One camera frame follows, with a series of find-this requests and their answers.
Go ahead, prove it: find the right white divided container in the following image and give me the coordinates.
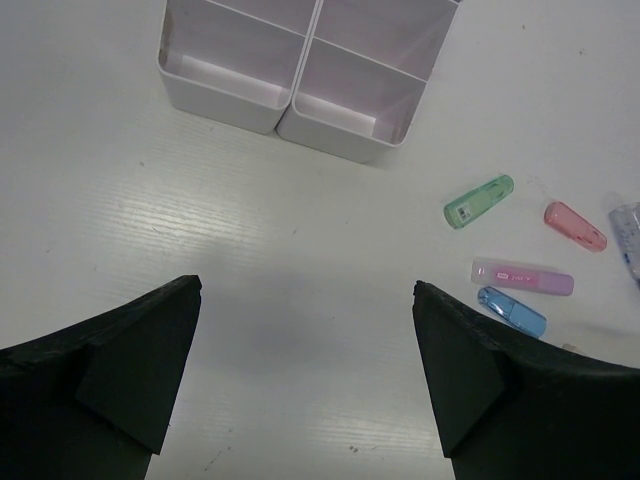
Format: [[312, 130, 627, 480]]
[[276, 0, 460, 163]]

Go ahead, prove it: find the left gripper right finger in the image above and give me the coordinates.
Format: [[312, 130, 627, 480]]
[[412, 281, 639, 479]]

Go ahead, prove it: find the pink correction tape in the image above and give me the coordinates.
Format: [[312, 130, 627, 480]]
[[543, 201, 608, 253]]

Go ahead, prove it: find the green correction tape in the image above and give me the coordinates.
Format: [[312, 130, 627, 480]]
[[443, 175, 514, 229]]

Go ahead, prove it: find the blue correction tape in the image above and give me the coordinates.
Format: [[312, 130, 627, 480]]
[[477, 287, 547, 339]]

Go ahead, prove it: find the white divided container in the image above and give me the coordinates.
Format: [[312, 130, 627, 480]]
[[157, 0, 319, 134], [276, 0, 460, 163]]

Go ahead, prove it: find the left white divided container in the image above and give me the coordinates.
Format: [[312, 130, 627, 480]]
[[157, 0, 319, 134]]

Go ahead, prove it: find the purple pink highlighter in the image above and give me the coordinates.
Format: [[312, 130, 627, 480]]
[[471, 259, 575, 297]]

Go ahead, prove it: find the clear glue bottle blue cap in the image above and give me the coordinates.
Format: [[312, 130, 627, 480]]
[[608, 202, 640, 284]]

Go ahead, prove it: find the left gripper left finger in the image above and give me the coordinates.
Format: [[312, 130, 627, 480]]
[[1, 275, 202, 479]]

